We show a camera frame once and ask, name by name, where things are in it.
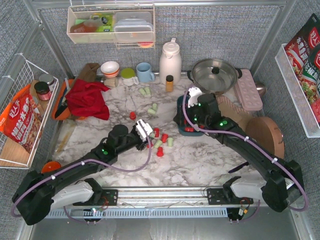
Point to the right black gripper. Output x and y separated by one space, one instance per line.
183 116

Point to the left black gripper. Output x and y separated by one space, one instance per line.
141 141

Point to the teal storage basket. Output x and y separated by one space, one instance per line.
187 131

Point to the brown cardboard sheet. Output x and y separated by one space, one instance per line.
241 118

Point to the red cloth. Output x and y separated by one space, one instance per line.
85 99

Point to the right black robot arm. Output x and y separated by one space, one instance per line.
282 182

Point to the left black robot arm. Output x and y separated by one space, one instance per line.
37 193

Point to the orange spice bottle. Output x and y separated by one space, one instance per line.
169 84

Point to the striped pink cloth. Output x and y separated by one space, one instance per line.
221 99

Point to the white thermos jug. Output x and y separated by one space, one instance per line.
170 62

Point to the stainless steel pot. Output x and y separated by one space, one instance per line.
214 75

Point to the blue mug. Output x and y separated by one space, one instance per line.
144 73

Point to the green lidded cup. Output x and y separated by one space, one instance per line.
129 77

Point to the glass pepper grinder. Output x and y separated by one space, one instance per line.
111 82

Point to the pink egg tray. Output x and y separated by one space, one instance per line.
246 91

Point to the white orange striped bowl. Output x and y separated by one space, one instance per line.
110 69

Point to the orange tray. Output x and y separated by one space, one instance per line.
60 110

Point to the round wooden board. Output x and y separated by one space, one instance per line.
267 134

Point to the brown cloth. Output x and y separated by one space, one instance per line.
89 72

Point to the orange cup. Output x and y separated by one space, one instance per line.
50 166

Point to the clear plastic food container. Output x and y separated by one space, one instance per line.
133 26

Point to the dark lidded jar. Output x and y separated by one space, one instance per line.
42 90

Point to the silver lidded jar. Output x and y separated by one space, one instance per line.
47 78

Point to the red seasoning bag left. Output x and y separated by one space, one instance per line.
19 121

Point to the green packaged item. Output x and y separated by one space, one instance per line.
105 22

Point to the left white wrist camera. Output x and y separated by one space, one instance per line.
143 129

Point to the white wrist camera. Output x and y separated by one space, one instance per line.
143 129
193 94

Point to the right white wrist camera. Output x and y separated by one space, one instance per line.
193 94

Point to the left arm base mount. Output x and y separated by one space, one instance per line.
108 197

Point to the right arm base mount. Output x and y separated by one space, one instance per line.
220 196

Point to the cream wall basket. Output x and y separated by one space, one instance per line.
81 29

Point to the white wire basket right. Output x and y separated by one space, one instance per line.
302 107

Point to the white wire basket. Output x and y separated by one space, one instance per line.
302 107
13 155

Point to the white wire basket left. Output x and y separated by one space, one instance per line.
13 155

